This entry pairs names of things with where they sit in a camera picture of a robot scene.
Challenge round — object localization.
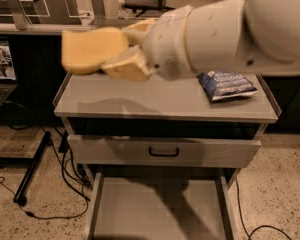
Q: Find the grey metal drawer cabinet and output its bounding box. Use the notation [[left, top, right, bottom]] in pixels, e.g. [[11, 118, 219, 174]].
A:
[[51, 71, 282, 240]]

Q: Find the black floor cable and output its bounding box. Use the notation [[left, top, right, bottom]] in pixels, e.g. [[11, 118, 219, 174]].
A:
[[235, 177, 294, 240], [0, 100, 93, 221]]

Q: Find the open middle drawer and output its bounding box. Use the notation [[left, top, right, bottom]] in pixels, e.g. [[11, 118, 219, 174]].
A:
[[83, 168, 239, 240]]

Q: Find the yellow sponge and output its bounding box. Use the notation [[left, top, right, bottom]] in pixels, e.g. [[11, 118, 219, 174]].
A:
[[61, 27, 129, 75]]

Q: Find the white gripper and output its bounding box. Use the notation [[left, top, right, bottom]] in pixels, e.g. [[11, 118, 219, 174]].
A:
[[101, 5, 194, 81]]

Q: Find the blue chip bag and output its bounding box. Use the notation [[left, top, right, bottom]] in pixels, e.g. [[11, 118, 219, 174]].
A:
[[197, 71, 258, 102]]

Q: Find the laptop computer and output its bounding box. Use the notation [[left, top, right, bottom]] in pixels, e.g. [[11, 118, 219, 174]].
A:
[[0, 38, 18, 106]]

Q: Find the black desk foot bar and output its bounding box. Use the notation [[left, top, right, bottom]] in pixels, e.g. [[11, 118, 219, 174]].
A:
[[13, 131, 51, 206]]

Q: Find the black floor cable left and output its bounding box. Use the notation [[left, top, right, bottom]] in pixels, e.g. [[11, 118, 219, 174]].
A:
[[0, 100, 93, 221]]

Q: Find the black floor cable right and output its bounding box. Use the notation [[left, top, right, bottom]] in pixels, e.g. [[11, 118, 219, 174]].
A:
[[235, 177, 294, 240]]

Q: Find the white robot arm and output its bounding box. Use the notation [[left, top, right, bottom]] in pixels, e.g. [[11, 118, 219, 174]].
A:
[[101, 0, 300, 81]]

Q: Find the upper drawer with handle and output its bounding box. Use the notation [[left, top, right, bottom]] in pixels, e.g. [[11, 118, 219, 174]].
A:
[[68, 135, 261, 168]]

